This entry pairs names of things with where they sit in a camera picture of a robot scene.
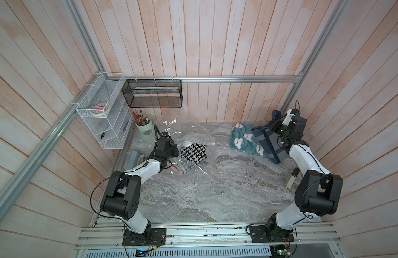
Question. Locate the aluminium rail base frame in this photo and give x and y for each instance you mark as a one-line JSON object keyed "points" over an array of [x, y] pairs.
{"points": [[209, 240]]}

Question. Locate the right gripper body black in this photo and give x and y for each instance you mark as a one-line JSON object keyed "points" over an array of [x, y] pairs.
{"points": [[280, 130]]}

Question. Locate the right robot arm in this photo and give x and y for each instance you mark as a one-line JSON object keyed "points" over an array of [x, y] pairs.
{"points": [[319, 191]]}

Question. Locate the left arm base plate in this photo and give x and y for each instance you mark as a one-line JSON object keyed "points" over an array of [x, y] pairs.
{"points": [[144, 237]]}

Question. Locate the houndstooth patterned cloth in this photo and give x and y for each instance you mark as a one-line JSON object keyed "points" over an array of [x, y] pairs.
{"points": [[194, 153]]}

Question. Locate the teal bear print blanket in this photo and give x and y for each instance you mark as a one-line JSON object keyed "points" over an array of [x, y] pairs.
{"points": [[243, 139]]}

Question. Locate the green pen cup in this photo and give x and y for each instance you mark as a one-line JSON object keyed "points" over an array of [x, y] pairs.
{"points": [[145, 131]]}

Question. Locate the pens in cup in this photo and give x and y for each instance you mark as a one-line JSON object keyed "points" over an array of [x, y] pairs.
{"points": [[140, 118]]}

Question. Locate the clear plastic vacuum bag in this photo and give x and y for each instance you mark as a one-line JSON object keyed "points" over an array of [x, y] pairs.
{"points": [[184, 134]]}

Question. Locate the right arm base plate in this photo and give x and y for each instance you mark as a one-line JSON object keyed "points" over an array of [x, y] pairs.
{"points": [[267, 234]]}

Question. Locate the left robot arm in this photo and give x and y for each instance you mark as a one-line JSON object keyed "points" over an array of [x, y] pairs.
{"points": [[122, 195]]}

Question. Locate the grey navy cloth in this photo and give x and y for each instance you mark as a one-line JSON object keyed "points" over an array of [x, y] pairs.
{"points": [[270, 142]]}

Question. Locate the white wire shelf rack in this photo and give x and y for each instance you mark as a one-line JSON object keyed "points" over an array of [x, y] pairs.
{"points": [[111, 130]]}

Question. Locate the black mesh wall basket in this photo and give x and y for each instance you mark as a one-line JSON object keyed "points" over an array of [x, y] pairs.
{"points": [[153, 93]]}

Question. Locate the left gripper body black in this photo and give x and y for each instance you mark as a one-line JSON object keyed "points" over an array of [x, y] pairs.
{"points": [[172, 152]]}

